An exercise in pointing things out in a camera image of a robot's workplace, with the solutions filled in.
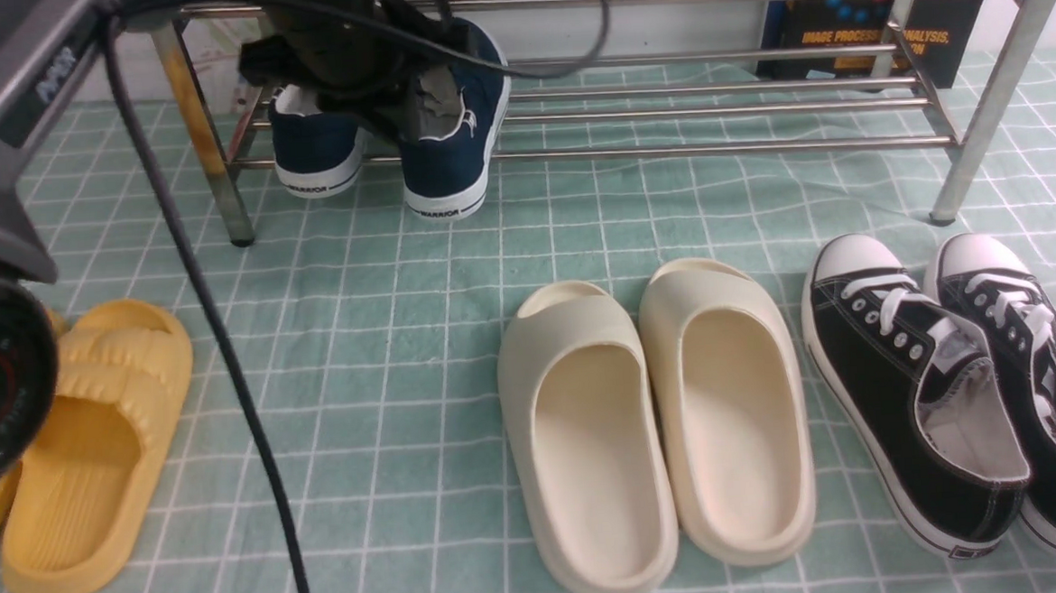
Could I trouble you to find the left cream slide sandal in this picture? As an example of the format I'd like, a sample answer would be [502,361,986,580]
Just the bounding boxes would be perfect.
[497,281,680,593]

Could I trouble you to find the black lace-up sneaker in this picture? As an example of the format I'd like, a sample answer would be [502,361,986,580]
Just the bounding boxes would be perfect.
[923,233,1056,552]
[802,233,1032,560]

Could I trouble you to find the right yellow slide sandal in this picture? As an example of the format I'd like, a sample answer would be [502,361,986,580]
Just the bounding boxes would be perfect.
[1,299,193,593]

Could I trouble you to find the right cream slide sandal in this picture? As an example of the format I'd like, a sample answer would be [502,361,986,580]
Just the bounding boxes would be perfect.
[639,259,817,568]

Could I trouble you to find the steel shoe rack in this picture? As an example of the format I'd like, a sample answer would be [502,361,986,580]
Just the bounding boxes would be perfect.
[136,0,1056,267]

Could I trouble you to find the green checkered tablecloth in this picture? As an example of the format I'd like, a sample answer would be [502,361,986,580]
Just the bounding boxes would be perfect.
[0,50,1056,593]

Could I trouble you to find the navy canvas shoe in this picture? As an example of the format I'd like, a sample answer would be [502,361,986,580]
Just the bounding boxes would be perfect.
[267,84,369,199]
[399,62,512,222]

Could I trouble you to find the cream slide sandal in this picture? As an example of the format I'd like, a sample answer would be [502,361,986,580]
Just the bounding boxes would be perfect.
[497,281,680,593]
[639,259,817,568]

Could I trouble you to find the dark image processing book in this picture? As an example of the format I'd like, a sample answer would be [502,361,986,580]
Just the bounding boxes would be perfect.
[755,0,984,88]

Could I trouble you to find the right black lace-up sneaker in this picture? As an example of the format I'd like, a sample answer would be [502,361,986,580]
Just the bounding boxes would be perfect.
[923,233,1056,552]

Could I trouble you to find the left black lace-up sneaker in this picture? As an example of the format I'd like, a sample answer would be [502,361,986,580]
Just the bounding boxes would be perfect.
[802,233,1032,560]

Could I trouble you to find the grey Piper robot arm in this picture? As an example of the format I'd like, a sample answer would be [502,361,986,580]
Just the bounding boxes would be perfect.
[0,0,470,483]

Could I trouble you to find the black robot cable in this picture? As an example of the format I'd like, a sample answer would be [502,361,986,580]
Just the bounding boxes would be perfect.
[92,0,642,593]

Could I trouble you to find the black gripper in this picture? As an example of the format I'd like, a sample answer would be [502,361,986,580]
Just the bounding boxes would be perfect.
[238,0,470,144]

